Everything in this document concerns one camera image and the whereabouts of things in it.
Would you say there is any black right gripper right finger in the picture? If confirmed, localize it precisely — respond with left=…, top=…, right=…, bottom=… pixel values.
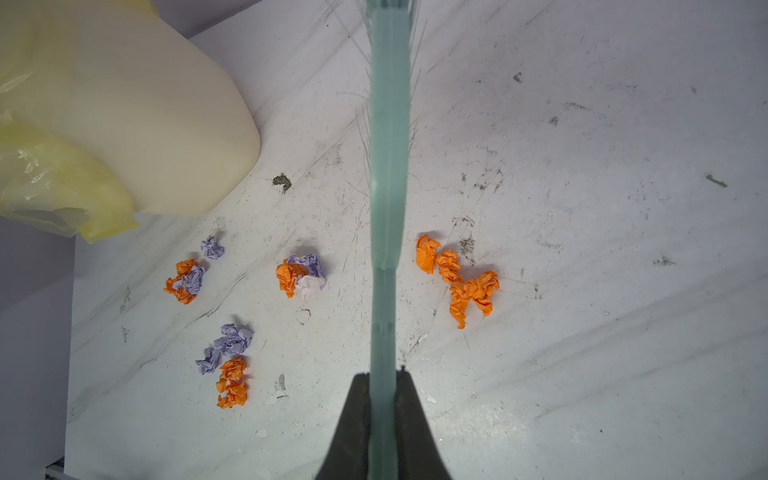
left=395, top=367, right=451, bottom=480

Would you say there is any orange purple scrap near bin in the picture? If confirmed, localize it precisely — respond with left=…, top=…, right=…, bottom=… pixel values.
left=163, top=235, right=226, bottom=305

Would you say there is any orange purple scrap centre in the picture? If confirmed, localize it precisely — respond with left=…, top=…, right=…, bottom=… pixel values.
left=276, top=254, right=327, bottom=299

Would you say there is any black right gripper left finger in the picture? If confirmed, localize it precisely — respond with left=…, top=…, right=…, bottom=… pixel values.
left=315, top=373, right=371, bottom=480

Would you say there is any green hand brush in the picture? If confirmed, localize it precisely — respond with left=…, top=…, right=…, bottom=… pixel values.
left=364, top=1, right=417, bottom=479

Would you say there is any yellow lined trash bin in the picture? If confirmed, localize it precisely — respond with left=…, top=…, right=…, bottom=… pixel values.
left=1, top=1, right=261, bottom=242

